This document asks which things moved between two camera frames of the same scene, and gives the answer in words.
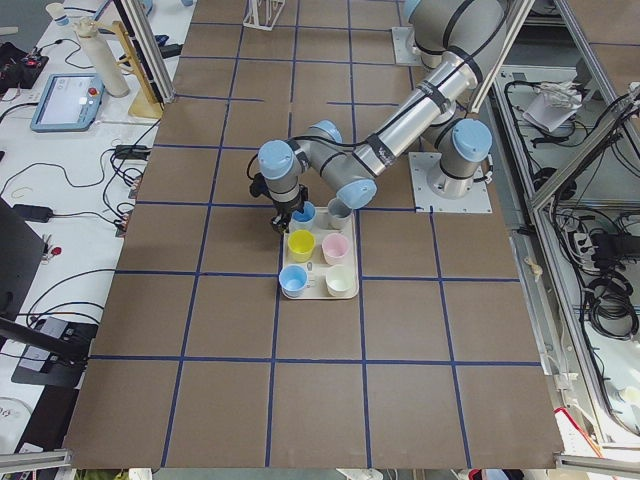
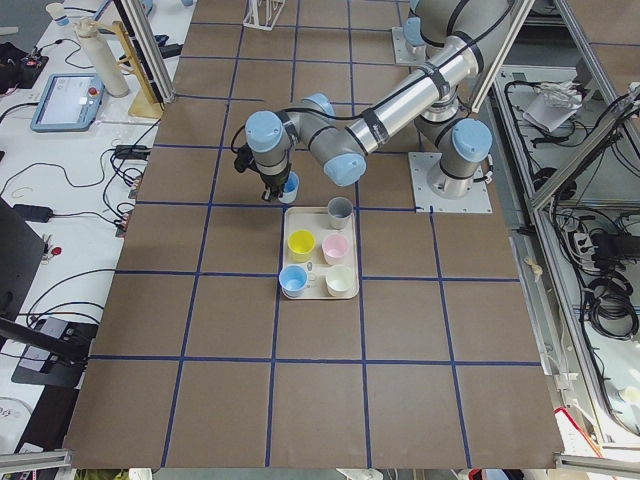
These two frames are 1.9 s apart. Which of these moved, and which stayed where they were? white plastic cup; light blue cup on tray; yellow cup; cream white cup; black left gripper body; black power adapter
Moved: black left gripper body; white plastic cup
Stayed: black power adapter; yellow cup; cream white cup; light blue cup on tray
